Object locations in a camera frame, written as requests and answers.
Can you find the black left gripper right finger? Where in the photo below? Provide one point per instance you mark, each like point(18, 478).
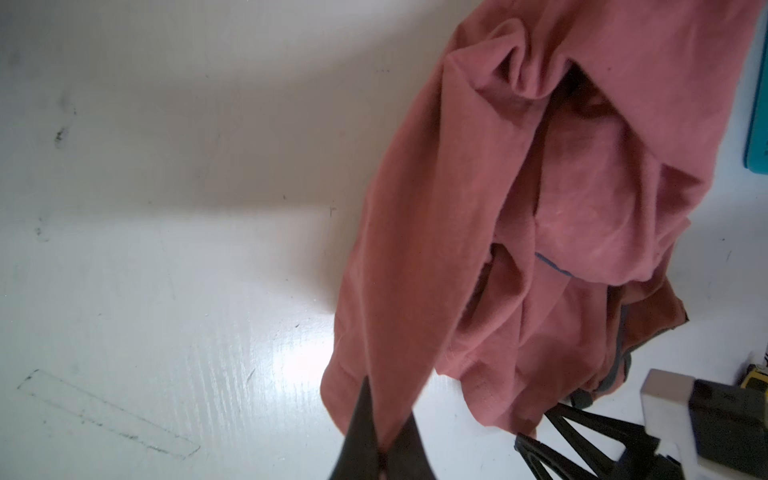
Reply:
point(406, 458)

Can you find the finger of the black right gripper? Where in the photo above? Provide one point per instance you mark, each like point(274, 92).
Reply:
point(639, 448)
point(542, 461)

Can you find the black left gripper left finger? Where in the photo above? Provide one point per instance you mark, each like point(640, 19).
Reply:
point(359, 457)

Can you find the maroon red garment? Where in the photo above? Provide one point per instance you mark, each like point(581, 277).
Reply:
point(517, 233)

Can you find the black yellow tape measure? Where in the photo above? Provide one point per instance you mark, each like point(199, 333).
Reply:
point(755, 378)

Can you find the teal plastic basket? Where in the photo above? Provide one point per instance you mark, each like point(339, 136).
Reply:
point(755, 153)

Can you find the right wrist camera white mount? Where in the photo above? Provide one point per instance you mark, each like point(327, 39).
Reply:
point(720, 431)

